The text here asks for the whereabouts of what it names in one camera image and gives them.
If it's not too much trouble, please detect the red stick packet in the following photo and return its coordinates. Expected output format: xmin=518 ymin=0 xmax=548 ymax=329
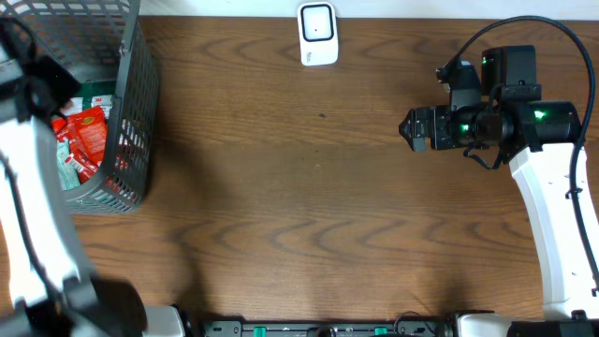
xmin=65 ymin=152 xmax=98 ymax=183

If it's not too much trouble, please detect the white barcode scanner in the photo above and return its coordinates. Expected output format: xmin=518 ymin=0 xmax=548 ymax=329
xmin=297 ymin=1 xmax=339 ymax=66

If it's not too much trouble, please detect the grey plastic mesh basket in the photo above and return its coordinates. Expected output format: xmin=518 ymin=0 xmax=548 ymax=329
xmin=1 ymin=0 xmax=159 ymax=214

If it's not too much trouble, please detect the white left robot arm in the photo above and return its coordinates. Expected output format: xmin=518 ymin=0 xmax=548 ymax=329
xmin=1 ymin=17 xmax=193 ymax=336

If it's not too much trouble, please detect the light teal wipes packet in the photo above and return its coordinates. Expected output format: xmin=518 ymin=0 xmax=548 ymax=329
xmin=56 ymin=141 xmax=80 ymax=190

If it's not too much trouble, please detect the orange red snack bag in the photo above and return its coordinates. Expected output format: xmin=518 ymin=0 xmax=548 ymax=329
xmin=51 ymin=107 xmax=108 ymax=166

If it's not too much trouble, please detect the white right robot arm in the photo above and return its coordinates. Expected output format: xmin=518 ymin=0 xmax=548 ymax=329
xmin=399 ymin=101 xmax=598 ymax=336

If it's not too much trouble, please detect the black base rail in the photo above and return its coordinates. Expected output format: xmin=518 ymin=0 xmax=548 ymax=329
xmin=177 ymin=309 xmax=497 ymax=337

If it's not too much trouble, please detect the green 3M cloth package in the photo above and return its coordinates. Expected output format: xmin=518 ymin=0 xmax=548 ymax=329
xmin=61 ymin=81 xmax=116 ymax=121

